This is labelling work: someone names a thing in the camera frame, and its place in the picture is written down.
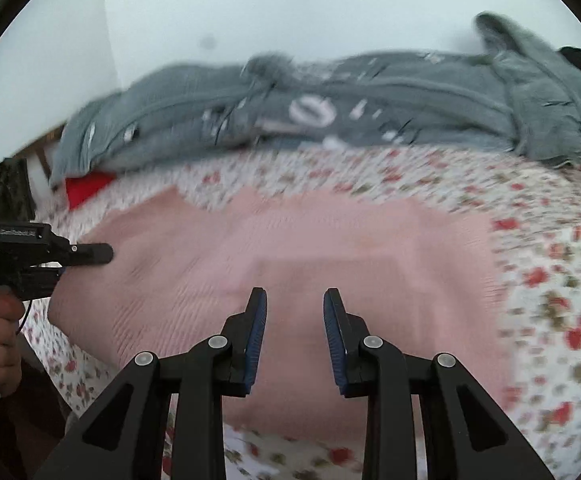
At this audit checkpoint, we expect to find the black cable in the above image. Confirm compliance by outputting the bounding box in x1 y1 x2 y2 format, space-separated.
16 299 32 337

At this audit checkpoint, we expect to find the white cloth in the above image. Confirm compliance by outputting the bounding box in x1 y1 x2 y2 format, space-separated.
26 157 56 201

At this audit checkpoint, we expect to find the floral bed sheet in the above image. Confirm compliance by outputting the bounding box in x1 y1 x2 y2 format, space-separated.
20 145 581 480

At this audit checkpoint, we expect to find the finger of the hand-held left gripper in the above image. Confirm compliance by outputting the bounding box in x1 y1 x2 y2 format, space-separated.
63 243 114 267

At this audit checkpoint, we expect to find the red cloth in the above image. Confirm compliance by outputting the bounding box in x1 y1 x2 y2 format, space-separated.
64 172 116 209

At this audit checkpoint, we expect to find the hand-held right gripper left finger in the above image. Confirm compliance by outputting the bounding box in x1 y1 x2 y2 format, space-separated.
35 287 268 480

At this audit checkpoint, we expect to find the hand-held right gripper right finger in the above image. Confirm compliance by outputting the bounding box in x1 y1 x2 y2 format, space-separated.
323 288 556 480

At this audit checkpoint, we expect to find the grey embroidered quilt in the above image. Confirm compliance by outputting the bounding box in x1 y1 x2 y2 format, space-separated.
49 11 581 186

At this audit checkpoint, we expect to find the pink knitted sweater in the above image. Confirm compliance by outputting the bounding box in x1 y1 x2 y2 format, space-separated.
48 185 513 441

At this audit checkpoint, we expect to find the wooden bed headboard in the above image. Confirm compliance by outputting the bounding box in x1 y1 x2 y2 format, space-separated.
33 127 68 171

